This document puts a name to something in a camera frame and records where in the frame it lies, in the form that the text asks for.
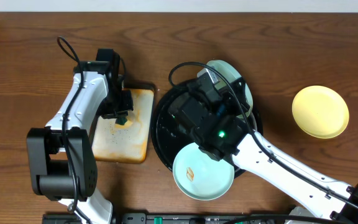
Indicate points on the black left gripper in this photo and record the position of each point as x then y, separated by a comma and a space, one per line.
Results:
117, 112

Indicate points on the yellow plate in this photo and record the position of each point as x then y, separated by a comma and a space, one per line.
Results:
320, 112

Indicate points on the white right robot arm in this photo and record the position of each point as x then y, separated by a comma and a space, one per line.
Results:
324, 197

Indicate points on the green yellow scrub sponge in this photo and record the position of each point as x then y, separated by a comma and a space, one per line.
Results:
121, 121

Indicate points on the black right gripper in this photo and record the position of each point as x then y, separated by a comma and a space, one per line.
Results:
239, 94

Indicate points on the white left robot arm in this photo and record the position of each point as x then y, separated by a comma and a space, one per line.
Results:
61, 161

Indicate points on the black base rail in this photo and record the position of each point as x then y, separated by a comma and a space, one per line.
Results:
141, 218

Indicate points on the light blue plate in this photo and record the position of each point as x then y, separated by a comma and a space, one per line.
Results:
233, 77
200, 177

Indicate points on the round black tray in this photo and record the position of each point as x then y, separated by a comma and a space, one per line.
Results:
169, 138

